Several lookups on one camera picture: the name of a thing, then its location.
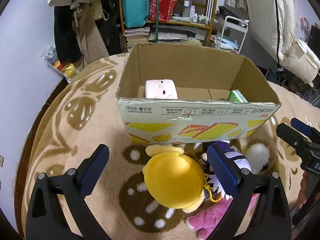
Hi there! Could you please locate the green tissue pack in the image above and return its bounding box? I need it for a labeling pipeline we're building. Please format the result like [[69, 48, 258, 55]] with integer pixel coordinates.
[[226, 90, 248, 103]]

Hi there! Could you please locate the person's right hand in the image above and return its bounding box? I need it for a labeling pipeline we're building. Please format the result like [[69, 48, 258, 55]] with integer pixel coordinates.
[[296, 171, 308, 209]]

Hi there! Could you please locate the white black fluffy plush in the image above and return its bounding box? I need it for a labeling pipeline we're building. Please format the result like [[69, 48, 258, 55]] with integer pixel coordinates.
[[245, 143, 270, 174]]

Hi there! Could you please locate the purple white plush doll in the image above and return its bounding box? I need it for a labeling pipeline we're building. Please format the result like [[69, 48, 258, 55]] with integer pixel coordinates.
[[201, 141, 252, 200]]

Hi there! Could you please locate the pink fluffy plush toy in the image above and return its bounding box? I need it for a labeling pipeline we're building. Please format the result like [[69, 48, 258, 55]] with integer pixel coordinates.
[[185, 198, 233, 239]]

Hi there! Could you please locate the yellow round plush toy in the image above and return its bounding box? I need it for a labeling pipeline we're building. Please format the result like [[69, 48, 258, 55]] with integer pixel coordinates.
[[143, 145, 205, 213]]

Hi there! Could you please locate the white metal cart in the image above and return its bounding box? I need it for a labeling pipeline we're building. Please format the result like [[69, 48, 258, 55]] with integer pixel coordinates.
[[216, 16, 249, 54]]

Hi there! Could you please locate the white folded mattress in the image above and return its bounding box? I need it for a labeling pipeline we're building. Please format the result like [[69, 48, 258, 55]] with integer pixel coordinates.
[[246, 0, 319, 85]]

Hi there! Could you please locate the cardboard box yellow print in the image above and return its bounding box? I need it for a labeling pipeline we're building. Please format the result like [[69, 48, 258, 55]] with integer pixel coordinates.
[[116, 43, 281, 144]]

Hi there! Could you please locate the plastic bag with snacks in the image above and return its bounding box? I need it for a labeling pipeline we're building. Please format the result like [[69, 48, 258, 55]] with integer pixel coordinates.
[[41, 43, 80, 83]]

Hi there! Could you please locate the wooden shelf unit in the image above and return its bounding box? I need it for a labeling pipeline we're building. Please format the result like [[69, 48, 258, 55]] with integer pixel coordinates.
[[116, 0, 221, 53]]

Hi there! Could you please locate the red gift bag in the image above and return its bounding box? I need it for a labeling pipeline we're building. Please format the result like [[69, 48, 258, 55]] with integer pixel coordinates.
[[149, 0, 178, 22]]

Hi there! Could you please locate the stack of books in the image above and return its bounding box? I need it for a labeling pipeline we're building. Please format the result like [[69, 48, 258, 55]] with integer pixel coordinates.
[[124, 27, 150, 52]]

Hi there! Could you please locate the beige hanging coat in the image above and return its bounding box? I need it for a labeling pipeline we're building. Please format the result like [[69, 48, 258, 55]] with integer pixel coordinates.
[[73, 0, 109, 72]]

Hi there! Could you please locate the green pole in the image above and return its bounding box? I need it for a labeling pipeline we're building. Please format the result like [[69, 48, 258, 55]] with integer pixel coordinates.
[[155, 0, 159, 43]]

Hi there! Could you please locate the teal storage bag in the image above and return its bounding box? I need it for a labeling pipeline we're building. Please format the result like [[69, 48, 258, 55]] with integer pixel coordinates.
[[121, 0, 150, 28]]

